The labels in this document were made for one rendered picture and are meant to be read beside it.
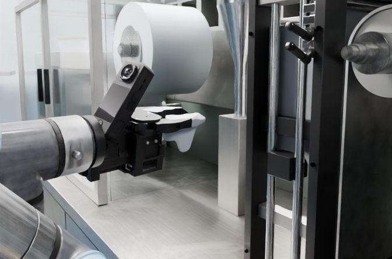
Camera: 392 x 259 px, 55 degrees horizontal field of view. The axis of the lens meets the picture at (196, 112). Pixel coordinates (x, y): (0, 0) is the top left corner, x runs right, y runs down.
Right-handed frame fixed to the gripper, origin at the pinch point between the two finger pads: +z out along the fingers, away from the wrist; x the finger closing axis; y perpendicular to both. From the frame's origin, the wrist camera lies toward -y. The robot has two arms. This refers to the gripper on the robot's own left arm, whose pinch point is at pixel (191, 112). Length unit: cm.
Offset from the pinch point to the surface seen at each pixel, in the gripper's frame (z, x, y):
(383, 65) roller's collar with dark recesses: 13.6, 24.5, -11.5
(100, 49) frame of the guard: 13, -50, -5
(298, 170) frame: 8.7, 16.8, 6.4
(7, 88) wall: 76, -294, 56
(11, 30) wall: 82, -298, 6
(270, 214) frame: 10.0, 12.3, 16.6
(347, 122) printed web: 21.6, 18.0, -0.2
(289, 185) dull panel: 61, -12, 33
